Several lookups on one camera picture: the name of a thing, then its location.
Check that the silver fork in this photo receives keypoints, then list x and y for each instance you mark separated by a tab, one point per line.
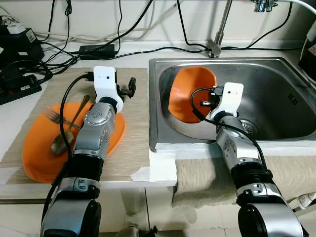
52	116

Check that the golden spoon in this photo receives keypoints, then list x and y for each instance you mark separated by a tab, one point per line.
59	143

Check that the beige woven mat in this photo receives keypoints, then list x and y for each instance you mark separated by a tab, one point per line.
136	128

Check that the chrome water valve fitting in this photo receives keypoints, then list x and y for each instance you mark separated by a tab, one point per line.
265	5

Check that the beige cloth towel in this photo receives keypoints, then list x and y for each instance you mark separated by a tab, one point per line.
202	180

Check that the black battery charger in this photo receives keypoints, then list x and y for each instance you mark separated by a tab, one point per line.
19	44

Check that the stainless steel sink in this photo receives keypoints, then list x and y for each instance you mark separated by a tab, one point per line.
276	94

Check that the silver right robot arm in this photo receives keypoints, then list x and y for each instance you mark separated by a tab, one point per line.
237	148

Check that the orange bowl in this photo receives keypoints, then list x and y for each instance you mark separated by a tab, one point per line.
182	94

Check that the black power adapter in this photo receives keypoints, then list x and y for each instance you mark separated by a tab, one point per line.
98	50

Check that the orange plate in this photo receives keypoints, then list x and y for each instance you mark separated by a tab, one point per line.
37	153

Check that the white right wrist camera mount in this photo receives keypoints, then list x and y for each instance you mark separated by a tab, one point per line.
229	98

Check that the white base cabinet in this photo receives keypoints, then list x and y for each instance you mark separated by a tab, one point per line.
148	212

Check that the black appliance with warning sticker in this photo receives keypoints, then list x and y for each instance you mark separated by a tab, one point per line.
308	49

